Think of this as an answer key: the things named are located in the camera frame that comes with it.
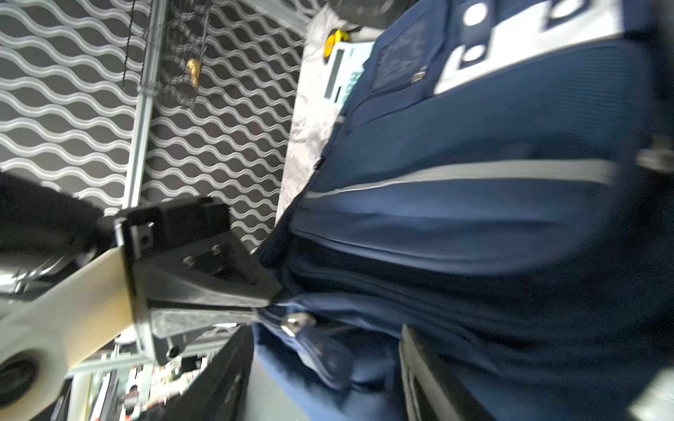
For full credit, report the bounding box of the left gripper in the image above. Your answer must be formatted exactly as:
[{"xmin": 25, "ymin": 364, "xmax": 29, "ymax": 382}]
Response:
[{"xmin": 115, "ymin": 196, "xmax": 282, "ymax": 365}]

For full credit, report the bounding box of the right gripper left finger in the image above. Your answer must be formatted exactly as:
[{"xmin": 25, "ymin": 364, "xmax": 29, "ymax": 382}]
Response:
[{"xmin": 163, "ymin": 326, "xmax": 254, "ymax": 421}]

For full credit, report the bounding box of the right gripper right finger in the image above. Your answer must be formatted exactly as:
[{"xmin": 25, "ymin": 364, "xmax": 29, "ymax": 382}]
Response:
[{"xmin": 399, "ymin": 325, "xmax": 493, "ymax": 421}]

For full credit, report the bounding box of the navy blue backpack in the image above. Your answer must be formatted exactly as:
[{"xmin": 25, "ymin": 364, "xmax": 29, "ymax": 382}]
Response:
[{"xmin": 254, "ymin": 1, "xmax": 673, "ymax": 420}]

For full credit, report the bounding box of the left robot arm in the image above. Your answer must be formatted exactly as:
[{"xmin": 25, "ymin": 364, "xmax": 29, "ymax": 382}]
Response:
[{"xmin": 1, "ymin": 175, "xmax": 281, "ymax": 363}]

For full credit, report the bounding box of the black zippered case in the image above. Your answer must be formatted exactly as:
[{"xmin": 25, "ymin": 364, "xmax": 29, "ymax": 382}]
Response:
[{"xmin": 328, "ymin": 0, "xmax": 417, "ymax": 29}]

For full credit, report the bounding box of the teal calculator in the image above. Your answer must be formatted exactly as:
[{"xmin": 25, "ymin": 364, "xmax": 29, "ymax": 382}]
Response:
[{"xmin": 323, "ymin": 41, "xmax": 375, "ymax": 110}]

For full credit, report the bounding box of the yellow black tape measure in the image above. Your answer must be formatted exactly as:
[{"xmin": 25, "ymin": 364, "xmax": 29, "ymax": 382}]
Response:
[{"xmin": 323, "ymin": 29, "xmax": 349, "ymax": 62}]

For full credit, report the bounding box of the black wire basket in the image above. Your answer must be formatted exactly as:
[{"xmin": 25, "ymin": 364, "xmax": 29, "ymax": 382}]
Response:
[{"xmin": 130, "ymin": 1, "xmax": 212, "ymax": 109}]

